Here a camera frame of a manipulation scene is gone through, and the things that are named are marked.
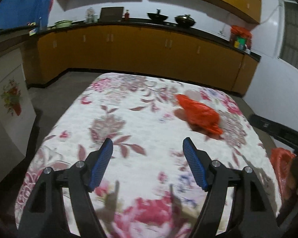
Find wooden lower cabinets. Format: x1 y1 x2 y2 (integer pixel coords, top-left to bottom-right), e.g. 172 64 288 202
21 22 260 95

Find floral tablecloth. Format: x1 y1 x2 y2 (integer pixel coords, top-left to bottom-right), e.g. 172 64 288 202
14 73 282 237

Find dark cutting board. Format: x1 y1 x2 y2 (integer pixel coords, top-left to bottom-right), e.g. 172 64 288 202
99 7 124 22

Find red bottle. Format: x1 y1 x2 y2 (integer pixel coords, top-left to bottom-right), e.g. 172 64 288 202
124 9 130 21

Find black lidded wok right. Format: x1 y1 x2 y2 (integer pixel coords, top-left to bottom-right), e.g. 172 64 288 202
174 14 196 27

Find glass jars on counter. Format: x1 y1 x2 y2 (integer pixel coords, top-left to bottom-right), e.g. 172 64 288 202
85 7 98 24

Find black wok left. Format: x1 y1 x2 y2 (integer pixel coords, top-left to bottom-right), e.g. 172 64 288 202
147 9 168 23

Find flower wall sticker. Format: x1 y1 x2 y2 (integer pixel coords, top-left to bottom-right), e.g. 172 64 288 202
0 78 22 116

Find blue hanging cloth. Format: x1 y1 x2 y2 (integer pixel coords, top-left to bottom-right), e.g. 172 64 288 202
0 0 52 29

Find orange red plastic bag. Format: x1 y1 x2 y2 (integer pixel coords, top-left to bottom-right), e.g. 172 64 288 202
176 94 223 135

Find barred window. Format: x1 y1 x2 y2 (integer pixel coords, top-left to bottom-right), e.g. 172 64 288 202
278 0 298 70

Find red bag covered rack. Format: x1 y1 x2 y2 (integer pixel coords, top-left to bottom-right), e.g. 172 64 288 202
229 25 253 51

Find red plastic trash basket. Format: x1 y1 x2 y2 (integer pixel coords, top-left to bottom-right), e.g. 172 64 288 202
270 148 296 200

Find green basin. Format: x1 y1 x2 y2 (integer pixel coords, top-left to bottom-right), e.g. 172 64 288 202
55 20 73 29

